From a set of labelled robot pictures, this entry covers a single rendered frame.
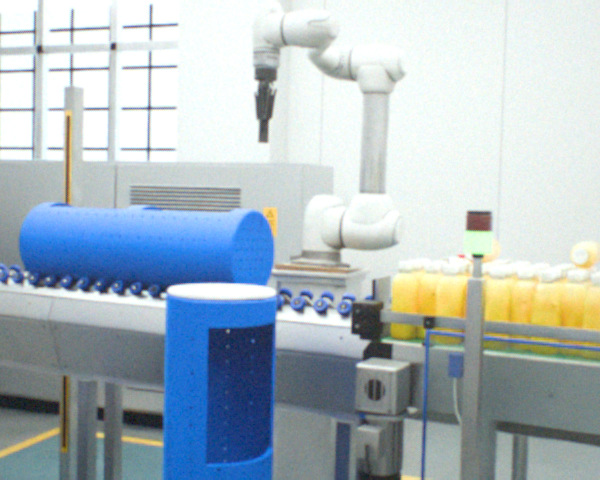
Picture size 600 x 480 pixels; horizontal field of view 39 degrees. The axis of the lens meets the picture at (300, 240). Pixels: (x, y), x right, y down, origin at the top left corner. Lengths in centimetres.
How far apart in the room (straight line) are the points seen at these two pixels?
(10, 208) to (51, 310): 211
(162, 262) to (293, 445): 96
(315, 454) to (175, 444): 117
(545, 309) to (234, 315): 78
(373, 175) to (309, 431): 99
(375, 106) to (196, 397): 146
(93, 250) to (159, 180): 172
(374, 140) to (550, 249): 233
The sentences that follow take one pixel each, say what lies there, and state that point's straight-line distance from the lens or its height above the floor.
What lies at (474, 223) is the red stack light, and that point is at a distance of 201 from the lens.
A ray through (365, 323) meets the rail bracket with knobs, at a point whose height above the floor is 95.
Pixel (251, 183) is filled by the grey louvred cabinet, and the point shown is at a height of 134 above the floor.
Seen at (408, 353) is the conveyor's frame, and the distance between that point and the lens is 226.
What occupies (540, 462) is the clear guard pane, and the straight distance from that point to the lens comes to 218.
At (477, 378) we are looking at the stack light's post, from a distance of 206.
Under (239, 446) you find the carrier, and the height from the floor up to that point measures 59.
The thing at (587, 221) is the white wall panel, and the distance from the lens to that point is 526.
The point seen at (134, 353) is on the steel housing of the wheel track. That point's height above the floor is 75.
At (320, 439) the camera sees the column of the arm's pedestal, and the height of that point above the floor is 38.
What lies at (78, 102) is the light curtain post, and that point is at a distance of 358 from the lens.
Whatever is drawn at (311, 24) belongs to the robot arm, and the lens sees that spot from 267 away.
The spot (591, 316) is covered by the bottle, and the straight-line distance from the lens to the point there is 220.
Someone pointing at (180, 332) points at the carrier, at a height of 94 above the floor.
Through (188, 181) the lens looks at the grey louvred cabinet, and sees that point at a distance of 449.
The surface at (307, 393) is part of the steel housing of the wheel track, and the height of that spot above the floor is 70.
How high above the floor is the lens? 128
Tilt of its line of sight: 3 degrees down
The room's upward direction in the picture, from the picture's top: 2 degrees clockwise
